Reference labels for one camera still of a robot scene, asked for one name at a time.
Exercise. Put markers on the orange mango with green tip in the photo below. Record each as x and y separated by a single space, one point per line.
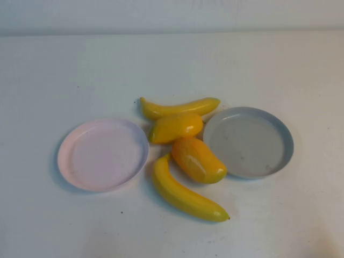
174 129

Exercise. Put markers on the yellow plastic banana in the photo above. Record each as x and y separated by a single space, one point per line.
172 108
177 193

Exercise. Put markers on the orange plastic mango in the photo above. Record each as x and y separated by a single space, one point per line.
199 161

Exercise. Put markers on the pink round plate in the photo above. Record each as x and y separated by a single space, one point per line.
102 156

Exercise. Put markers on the blue-grey round plate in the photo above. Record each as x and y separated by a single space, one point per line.
247 142

